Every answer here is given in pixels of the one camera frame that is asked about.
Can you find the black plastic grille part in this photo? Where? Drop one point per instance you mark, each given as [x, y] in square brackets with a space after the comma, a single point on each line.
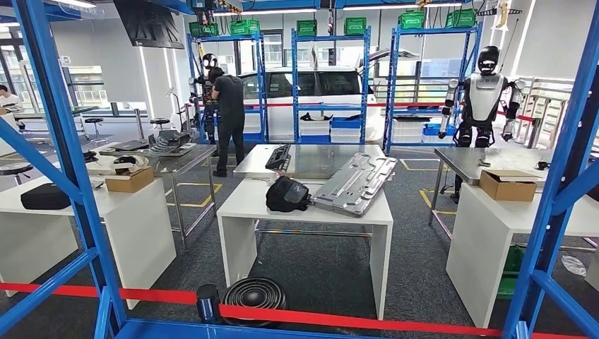
[278, 157]

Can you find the black curved part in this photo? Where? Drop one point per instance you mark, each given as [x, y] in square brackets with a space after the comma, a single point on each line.
[318, 117]

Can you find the silver metal panel part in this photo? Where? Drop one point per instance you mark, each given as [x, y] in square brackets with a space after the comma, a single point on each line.
[354, 184]

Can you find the blue metal shelf rack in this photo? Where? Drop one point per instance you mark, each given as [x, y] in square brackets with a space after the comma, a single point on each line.
[295, 84]
[262, 84]
[57, 117]
[390, 93]

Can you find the steel table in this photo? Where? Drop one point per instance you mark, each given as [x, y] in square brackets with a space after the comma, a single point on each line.
[463, 161]
[185, 159]
[320, 161]

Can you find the black welding helmet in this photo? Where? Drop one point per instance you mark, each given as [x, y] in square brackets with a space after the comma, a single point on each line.
[286, 194]

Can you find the blue storage bin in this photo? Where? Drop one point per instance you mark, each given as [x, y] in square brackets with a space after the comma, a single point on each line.
[345, 122]
[430, 130]
[314, 139]

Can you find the white storage bin stack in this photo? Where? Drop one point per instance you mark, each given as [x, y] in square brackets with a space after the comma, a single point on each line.
[408, 131]
[345, 135]
[253, 124]
[314, 128]

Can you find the white car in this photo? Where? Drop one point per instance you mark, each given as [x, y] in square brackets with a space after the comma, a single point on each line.
[280, 121]

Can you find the white table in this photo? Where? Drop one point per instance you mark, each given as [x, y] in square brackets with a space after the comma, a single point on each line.
[245, 202]
[482, 243]
[138, 236]

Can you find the person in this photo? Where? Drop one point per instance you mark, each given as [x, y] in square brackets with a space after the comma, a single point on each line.
[9, 99]
[230, 100]

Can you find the red barrier tape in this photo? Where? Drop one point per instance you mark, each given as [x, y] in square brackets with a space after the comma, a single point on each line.
[407, 104]
[327, 319]

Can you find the black ribbed round base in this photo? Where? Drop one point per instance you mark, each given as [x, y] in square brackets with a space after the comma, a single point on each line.
[255, 293]

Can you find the grey device stack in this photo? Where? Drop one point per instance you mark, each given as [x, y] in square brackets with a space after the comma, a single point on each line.
[169, 141]

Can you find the green plastic crate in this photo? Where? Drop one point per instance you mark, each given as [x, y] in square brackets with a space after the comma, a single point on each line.
[412, 19]
[355, 26]
[204, 29]
[512, 276]
[461, 18]
[306, 28]
[244, 27]

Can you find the black humanoid robot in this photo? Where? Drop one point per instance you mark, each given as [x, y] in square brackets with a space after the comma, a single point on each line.
[209, 60]

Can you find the black round stool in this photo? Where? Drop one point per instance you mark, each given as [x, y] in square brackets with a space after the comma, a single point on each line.
[93, 120]
[159, 120]
[16, 168]

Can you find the ceiling light strip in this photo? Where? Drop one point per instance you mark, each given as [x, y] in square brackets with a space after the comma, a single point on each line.
[379, 7]
[72, 3]
[267, 11]

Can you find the blue overhead gantry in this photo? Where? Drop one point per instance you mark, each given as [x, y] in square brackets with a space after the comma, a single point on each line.
[280, 5]

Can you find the open cardboard box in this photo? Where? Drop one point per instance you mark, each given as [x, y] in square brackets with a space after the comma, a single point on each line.
[507, 188]
[129, 182]

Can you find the grey laptop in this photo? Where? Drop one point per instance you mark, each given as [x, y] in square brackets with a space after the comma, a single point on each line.
[130, 145]

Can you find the white headset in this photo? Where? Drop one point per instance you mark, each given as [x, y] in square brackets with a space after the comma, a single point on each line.
[127, 162]

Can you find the blue electric hoist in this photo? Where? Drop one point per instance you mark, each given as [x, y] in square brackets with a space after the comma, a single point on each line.
[202, 5]

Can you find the white humanoid robot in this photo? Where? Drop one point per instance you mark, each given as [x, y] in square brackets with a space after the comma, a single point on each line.
[482, 96]

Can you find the black hanging monitor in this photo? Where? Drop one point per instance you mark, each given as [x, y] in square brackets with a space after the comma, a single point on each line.
[149, 24]

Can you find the small black object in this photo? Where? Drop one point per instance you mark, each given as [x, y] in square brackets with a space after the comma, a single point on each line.
[543, 165]

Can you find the long dark desk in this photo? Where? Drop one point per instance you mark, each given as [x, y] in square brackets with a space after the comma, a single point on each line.
[56, 111]

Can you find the white slatted rack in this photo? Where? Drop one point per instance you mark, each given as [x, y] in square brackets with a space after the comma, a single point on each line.
[547, 117]

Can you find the yellow hoist hook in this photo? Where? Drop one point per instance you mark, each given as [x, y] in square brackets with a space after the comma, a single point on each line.
[501, 13]

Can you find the black zip case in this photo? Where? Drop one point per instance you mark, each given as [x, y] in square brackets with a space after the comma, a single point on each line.
[593, 193]
[44, 197]

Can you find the clear plastic bag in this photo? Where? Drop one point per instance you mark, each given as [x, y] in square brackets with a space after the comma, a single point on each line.
[574, 265]

